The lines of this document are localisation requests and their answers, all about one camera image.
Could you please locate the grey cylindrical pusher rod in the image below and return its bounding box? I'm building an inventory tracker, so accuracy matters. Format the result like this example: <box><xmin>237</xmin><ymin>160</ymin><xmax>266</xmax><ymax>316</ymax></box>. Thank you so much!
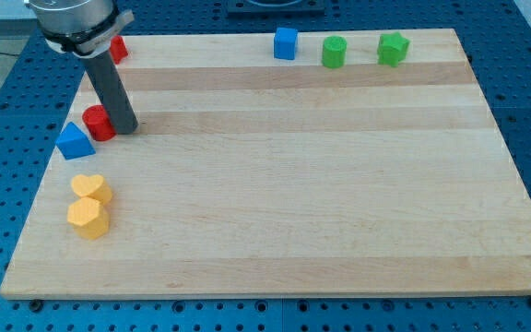
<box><xmin>82</xmin><ymin>51</ymin><xmax>138</xmax><ymax>135</ymax></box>

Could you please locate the red cylinder block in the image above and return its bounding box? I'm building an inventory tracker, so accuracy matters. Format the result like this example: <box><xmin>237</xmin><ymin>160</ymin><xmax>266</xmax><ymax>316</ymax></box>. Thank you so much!
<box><xmin>82</xmin><ymin>105</ymin><xmax>116</xmax><ymax>141</ymax></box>

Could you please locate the red star block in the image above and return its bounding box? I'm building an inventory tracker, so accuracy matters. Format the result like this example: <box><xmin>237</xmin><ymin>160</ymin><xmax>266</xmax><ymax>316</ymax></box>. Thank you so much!
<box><xmin>109</xmin><ymin>35</ymin><xmax>129</xmax><ymax>65</ymax></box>

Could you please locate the blue triangle block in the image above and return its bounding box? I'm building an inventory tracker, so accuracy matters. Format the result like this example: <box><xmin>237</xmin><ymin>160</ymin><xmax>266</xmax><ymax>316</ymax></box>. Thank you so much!
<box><xmin>55</xmin><ymin>122</ymin><xmax>96</xmax><ymax>160</ymax></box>

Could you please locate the yellow heart block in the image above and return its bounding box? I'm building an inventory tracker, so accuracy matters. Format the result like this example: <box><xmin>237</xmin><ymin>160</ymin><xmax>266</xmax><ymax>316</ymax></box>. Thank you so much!
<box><xmin>71</xmin><ymin>174</ymin><xmax>113</xmax><ymax>205</ymax></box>

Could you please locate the yellow hexagon block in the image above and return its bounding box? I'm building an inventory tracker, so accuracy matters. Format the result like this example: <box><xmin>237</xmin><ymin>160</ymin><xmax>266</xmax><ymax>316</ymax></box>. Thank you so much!
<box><xmin>66</xmin><ymin>197</ymin><xmax>110</xmax><ymax>240</ymax></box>

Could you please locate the wooden board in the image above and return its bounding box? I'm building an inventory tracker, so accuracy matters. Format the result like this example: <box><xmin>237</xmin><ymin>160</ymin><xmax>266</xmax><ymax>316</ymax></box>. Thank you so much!
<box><xmin>0</xmin><ymin>29</ymin><xmax>531</xmax><ymax>300</ymax></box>

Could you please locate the blue cube block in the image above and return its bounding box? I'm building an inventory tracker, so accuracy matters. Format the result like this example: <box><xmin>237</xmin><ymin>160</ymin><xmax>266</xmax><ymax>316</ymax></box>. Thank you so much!
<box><xmin>274</xmin><ymin>27</ymin><xmax>299</xmax><ymax>60</ymax></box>

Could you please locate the green cylinder block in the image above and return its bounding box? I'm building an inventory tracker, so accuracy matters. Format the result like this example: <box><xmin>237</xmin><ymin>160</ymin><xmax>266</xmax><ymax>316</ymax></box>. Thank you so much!
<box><xmin>322</xmin><ymin>35</ymin><xmax>348</xmax><ymax>69</ymax></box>

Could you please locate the green star block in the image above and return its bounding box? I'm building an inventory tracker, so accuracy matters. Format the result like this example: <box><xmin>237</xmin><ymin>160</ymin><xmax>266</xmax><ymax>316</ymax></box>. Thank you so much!
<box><xmin>377</xmin><ymin>31</ymin><xmax>410</xmax><ymax>67</ymax></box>

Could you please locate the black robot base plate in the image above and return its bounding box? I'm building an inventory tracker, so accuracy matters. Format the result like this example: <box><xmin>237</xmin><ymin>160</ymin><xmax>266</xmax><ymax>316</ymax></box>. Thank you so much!
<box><xmin>224</xmin><ymin>0</ymin><xmax>325</xmax><ymax>18</ymax></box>

